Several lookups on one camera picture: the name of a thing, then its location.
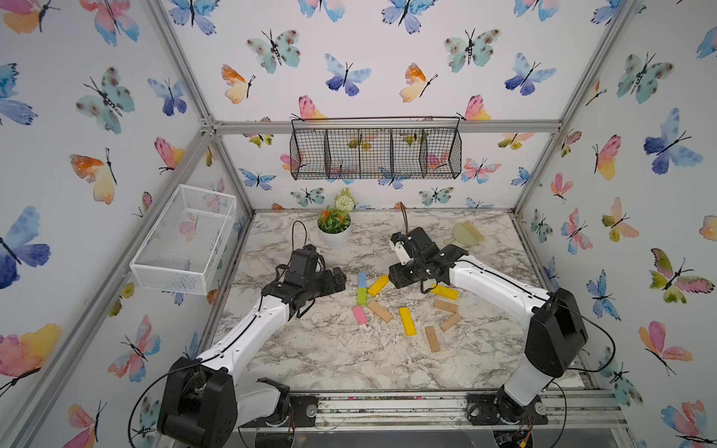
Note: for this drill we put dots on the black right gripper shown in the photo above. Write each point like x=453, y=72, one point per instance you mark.
x=396, y=276

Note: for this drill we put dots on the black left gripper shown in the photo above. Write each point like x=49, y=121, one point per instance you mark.
x=329, y=287

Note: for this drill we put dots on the yellow block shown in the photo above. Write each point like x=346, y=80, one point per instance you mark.
x=445, y=292
x=378, y=286
x=407, y=321

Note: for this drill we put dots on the green block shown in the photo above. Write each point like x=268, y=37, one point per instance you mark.
x=362, y=296

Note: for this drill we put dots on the wooden block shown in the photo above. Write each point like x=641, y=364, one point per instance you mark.
x=451, y=322
x=448, y=307
x=432, y=338
x=381, y=312

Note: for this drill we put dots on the pink block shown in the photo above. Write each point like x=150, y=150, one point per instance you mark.
x=359, y=315

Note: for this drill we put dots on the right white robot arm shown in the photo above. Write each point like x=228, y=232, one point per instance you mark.
x=554, y=326

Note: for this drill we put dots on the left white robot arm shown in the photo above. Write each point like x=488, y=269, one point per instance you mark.
x=203, y=403

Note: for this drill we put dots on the white pot with plant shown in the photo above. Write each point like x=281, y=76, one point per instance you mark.
x=334, y=223

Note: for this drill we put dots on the white mesh wall basket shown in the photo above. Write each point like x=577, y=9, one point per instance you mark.
x=184, y=246

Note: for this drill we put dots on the black wire wall basket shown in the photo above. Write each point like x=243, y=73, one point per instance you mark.
x=379, y=148

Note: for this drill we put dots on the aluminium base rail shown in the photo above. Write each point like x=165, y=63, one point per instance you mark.
x=457, y=409

